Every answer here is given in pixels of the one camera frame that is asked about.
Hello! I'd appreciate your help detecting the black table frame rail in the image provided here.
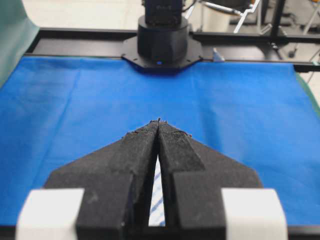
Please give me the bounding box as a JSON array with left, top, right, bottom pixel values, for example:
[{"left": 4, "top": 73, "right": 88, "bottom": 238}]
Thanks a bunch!
[{"left": 25, "top": 28, "right": 320, "bottom": 62}]

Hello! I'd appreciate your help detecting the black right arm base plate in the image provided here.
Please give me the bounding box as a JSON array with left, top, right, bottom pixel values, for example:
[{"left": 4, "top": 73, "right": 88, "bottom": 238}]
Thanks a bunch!
[{"left": 121, "top": 35, "right": 203, "bottom": 73}]

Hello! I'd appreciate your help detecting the white metal stand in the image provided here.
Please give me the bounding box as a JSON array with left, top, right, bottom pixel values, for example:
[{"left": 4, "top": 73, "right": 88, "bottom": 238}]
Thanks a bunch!
[{"left": 198, "top": 0, "right": 262, "bottom": 35}]

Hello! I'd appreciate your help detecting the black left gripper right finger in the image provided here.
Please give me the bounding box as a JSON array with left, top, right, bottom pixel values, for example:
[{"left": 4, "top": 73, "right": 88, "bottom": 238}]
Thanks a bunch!
[{"left": 158, "top": 122, "right": 288, "bottom": 240}]

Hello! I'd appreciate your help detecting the white blue striped towel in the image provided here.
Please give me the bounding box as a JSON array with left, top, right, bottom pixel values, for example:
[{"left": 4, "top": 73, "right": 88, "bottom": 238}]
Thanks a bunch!
[{"left": 148, "top": 159, "right": 166, "bottom": 227}]

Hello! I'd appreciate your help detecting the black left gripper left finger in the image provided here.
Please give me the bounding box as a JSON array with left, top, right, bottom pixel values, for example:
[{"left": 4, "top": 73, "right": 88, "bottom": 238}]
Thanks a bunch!
[{"left": 15, "top": 120, "right": 159, "bottom": 240}]

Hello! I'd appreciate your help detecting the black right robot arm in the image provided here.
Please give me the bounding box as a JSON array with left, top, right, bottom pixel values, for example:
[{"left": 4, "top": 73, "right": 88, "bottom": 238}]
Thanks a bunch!
[{"left": 137, "top": 0, "right": 188, "bottom": 64}]

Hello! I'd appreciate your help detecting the blue table cloth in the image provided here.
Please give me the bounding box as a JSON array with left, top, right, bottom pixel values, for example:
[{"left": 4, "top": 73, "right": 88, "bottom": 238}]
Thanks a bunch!
[{"left": 0, "top": 56, "right": 320, "bottom": 225}]

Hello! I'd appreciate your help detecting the green backdrop curtain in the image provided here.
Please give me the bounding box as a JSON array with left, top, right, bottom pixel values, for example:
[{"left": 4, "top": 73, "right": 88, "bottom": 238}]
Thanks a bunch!
[{"left": 0, "top": 0, "right": 39, "bottom": 86}]

